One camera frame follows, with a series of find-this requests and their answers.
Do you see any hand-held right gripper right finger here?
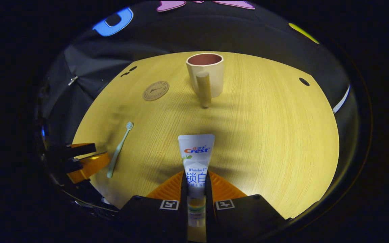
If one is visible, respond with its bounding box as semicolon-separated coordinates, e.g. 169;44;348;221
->
205;170;288;243

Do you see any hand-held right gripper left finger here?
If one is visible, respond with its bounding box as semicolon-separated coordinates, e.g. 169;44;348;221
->
113;170;189;243

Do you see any pale green toothbrush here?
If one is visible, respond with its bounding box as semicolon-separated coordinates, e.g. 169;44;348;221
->
106;121;134;179

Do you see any white toothpaste tube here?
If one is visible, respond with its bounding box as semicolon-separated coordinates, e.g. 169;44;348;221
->
177;134;215;227

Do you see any round brown coaster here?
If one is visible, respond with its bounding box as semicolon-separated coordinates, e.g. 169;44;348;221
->
142;80;170;102

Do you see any beige cup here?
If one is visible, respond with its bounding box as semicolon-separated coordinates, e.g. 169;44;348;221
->
185;53;225;109

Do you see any black backdrop cloth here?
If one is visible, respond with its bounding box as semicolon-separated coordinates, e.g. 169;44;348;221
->
37;0;354;160

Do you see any white cord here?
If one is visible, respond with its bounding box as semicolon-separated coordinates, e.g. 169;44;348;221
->
332;85;351;114

